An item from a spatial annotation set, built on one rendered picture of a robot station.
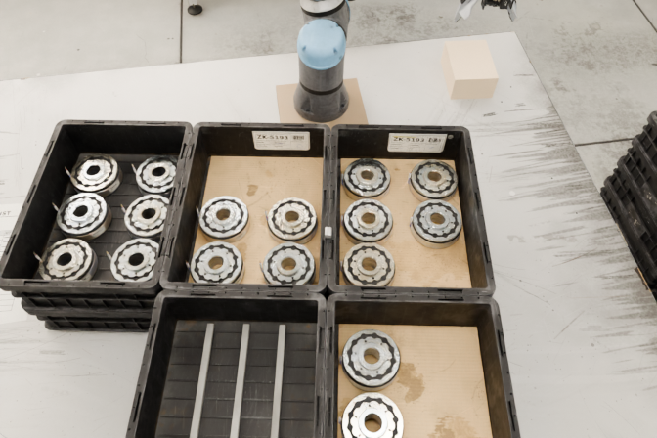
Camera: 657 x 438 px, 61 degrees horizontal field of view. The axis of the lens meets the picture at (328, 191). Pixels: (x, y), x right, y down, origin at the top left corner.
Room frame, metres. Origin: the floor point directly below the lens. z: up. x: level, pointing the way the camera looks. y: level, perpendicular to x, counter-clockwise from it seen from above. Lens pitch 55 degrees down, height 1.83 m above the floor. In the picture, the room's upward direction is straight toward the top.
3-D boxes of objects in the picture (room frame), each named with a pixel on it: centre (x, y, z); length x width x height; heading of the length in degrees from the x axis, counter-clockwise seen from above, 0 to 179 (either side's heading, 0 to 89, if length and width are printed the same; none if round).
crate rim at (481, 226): (0.61, -0.15, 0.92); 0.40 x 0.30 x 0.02; 179
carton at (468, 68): (1.20, -0.40, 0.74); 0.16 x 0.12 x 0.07; 3
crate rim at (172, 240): (0.62, 0.15, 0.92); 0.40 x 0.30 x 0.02; 179
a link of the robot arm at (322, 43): (1.09, 0.02, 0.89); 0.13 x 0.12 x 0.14; 174
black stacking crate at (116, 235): (0.63, 0.45, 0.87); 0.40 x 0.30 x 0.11; 179
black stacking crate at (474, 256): (0.61, -0.15, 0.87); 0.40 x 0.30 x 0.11; 179
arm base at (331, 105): (1.08, 0.02, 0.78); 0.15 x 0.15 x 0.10
